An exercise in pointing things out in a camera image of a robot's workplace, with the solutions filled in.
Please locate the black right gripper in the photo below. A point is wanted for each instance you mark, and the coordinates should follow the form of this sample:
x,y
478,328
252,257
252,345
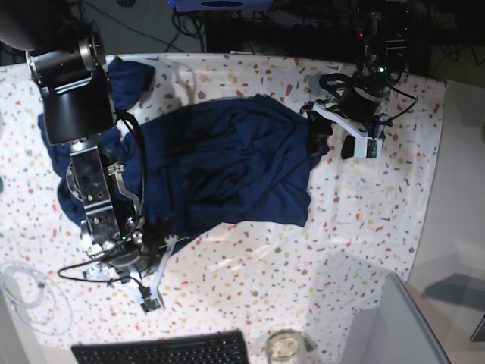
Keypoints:
x,y
142,260

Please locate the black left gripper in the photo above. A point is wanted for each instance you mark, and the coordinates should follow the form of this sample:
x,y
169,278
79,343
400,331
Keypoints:
x,y
354,103

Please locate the navy blue t-shirt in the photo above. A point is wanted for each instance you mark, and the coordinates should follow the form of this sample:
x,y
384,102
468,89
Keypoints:
x,y
220,161

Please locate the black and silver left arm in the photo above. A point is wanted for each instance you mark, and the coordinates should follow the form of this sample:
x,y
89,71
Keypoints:
x,y
383,51

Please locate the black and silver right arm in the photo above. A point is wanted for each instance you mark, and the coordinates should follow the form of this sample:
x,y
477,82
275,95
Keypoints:
x,y
66,61

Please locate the terrazzo pattern table cloth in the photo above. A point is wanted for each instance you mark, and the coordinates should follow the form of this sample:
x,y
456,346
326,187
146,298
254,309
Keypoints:
x,y
364,221

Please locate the black computer keyboard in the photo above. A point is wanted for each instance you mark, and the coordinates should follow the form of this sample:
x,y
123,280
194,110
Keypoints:
x,y
224,347

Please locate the clear glass jar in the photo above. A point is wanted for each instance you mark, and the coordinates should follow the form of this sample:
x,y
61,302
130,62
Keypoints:
x,y
286,347

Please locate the grey monitor back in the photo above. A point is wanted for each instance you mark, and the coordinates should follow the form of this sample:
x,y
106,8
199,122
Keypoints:
x,y
394,332

